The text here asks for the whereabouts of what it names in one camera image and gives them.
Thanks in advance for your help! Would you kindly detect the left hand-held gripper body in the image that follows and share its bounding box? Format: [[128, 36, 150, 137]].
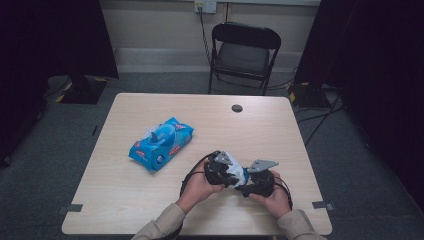
[[203, 150, 242, 188]]

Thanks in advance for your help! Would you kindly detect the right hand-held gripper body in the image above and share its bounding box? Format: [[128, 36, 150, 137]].
[[246, 159, 280, 198]]

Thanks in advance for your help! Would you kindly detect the white wet wipe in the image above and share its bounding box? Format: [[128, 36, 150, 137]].
[[225, 152, 248, 190]]

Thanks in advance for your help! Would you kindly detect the blue wet wipes pack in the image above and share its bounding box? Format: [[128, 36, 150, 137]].
[[128, 116, 195, 173]]

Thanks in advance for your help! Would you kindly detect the person's right hand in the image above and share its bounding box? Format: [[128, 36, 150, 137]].
[[248, 169, 293, 220]]

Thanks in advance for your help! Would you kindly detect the person's left hand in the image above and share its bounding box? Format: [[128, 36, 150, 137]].
[[175, 163, 225, 214]]

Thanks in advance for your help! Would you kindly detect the grey tape strip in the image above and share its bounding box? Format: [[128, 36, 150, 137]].
[[312, 200, 334, 212], [57, 203, 84, 215]]

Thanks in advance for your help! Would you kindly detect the black stand base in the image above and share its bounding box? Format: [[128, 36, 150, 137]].
[[287, 81, 332, 109], [59, 74, 108, 105]]

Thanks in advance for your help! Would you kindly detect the black folding chair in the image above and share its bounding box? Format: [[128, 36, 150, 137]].
[[208, 21, 282, 97]]

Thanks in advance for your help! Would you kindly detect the black curtain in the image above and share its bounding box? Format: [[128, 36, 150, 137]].
[[0, 0, 120, 168], [293, 0, 424, 211]]

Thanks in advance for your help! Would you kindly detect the right hand-held gripper black cable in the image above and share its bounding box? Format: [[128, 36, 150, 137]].
[[273, 176, 294, 211]]

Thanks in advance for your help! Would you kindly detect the black floor cable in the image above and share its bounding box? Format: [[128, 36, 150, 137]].
[[304, 94, 342, 147], [296, 104, 345, 124]]

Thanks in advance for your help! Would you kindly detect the black socket cable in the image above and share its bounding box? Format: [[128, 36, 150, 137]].
[[198, 7, 214, 68]]

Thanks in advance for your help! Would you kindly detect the white wall socket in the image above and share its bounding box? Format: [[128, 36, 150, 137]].
[[194, 0, 218, 14]]

